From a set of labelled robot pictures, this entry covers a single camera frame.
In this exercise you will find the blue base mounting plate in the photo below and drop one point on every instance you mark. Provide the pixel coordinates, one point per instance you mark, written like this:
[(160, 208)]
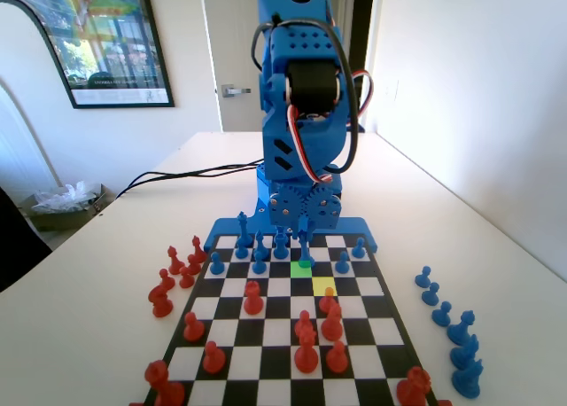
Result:
[(350, 226)]

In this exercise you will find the black framed poster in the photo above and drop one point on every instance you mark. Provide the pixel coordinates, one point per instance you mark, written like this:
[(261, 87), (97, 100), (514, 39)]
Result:
[(111, 47)]

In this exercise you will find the red chess bishop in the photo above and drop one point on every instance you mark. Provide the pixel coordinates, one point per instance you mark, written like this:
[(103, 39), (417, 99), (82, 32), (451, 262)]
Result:
[(174, 262), (198, 250), (332, 324)]

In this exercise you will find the blue chess king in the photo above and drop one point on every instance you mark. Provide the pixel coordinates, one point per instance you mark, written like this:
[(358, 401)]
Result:
[(242, 239)]

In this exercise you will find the black white chessboard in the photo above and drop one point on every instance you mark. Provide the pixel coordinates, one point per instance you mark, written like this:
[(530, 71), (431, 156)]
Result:
[(274, 366)]

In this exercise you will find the blue chess pawn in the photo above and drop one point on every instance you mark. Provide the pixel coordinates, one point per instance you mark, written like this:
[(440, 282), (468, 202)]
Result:
[(359, 250), (423, 276), (430, 294), (216, 266), (441, 315), (341, 264), (258, 267)]

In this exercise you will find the blue chess queen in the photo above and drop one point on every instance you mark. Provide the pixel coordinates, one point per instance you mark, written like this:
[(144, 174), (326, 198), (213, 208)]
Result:
[(461, 330)]

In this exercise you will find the red chess pawn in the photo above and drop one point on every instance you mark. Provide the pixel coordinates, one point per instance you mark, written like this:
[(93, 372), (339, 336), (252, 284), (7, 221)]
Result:
[(165, 277), (303, 321), (193, 328), (213, 359), (193, 265), (337, 359), (328, 299), (186, 279)]

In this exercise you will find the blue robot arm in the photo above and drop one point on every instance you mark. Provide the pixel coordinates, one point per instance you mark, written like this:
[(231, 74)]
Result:
[(274, 7)]

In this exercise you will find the blue chess knight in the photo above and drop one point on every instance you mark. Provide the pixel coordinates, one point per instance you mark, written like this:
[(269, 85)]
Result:
[(468, 379), (465, 353)]

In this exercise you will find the white door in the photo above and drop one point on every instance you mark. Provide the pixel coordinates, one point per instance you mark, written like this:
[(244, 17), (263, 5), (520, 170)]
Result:
[(230, 113)]

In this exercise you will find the blue chess rook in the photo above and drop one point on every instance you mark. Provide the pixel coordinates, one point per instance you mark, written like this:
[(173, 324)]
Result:
[(279, 246)]

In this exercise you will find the white arched panel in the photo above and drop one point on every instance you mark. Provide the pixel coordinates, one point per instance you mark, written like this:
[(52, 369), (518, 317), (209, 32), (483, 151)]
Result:
[(17, 158)]

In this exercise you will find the black chair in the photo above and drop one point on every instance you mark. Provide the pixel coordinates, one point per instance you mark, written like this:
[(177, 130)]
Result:
[(17, 246)]

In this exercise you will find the red chess knight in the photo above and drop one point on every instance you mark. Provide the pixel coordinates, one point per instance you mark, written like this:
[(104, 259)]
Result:
[(160, 302)]

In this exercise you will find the blue chess bishop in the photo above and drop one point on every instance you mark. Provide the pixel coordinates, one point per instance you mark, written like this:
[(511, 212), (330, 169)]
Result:
[(260, 242)]

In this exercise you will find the cardboard box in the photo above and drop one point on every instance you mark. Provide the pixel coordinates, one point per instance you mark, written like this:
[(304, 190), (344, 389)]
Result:
[(57, 220)]

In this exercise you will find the white light switch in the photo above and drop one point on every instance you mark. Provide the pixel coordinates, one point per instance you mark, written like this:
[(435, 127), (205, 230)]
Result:
[(391, 90)]

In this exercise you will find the red chess king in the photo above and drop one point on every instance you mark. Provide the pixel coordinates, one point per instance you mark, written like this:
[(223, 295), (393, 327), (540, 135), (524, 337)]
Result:
[(306, 355)]

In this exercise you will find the clear plastic bag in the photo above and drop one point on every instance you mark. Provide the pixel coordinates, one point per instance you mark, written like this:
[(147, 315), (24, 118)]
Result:
[(62, 200)]

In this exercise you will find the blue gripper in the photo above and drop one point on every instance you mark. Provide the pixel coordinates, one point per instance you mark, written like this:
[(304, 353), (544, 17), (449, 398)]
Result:
[(290, 208)]

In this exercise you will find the small blue object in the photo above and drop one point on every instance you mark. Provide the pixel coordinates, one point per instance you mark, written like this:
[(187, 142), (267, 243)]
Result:
[(362, 128)]

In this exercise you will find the blue crowned chess piece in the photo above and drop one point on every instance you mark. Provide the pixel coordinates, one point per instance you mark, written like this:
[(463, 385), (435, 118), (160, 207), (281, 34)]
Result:
[(304, 251)]

